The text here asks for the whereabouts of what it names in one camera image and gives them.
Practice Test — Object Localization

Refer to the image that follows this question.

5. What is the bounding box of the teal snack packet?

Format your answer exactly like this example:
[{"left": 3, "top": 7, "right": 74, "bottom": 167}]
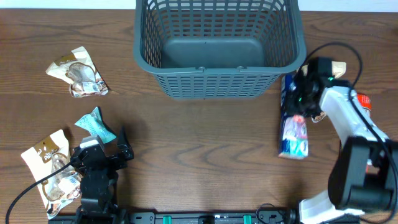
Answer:
[{"left": 75, "top": 107, "right": 116, "bottom": 144}]

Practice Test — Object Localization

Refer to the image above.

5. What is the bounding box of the beige brown-label snack pouch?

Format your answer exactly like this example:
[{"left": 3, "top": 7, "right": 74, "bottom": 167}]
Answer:
[{"left": 21, "top": 129, "right": 82, "bottom": 220}]

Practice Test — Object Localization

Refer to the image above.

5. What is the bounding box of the grey plastic lattice basket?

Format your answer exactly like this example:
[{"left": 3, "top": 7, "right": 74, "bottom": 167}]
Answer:
[{"left": 133, "top": 0, "right": 307, "bottom": 99}]

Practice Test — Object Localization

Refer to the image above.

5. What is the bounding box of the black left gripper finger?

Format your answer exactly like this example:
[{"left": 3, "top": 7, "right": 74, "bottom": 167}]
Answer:
[
  {"left": 93, "top": 136, "right": 105, "bottom": 154},
  {"left": 117, "top": 126, "right": 134, "bottom": 161}
]

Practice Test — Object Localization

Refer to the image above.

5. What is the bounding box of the red orange cracker package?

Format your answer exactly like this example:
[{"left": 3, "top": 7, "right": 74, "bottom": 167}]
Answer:
[{"left": 357, "top": 93, "right": 371, "bottom": 116}]

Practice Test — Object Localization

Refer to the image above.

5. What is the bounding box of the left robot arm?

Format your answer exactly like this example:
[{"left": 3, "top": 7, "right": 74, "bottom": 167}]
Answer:
[{"left": 71, "top": 128, "right": 134, "bottom": 224}]

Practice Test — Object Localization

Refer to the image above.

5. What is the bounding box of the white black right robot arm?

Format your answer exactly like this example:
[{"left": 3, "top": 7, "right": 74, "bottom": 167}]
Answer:
[{"left": 282, "top": 57, "right": 397, "bottom": 223}]

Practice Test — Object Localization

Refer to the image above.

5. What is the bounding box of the Kleenex tissue multipack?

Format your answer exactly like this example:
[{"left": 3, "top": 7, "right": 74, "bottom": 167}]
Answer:
[{"left": 279, "top": 73, "right": 308, "bottom": 159}]

